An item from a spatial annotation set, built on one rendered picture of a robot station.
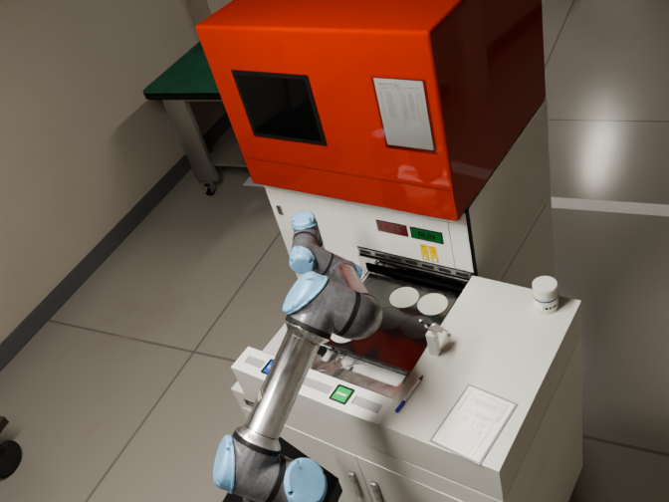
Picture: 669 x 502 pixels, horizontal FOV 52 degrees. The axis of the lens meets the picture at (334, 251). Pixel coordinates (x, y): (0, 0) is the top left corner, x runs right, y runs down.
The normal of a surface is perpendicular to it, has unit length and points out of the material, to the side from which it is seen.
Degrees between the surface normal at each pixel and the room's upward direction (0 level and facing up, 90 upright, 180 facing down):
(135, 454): 0
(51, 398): 0
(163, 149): 90
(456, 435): 0
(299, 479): 52
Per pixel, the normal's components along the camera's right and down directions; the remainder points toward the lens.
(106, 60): 0.88, 0.11
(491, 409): -0.23, -0.75
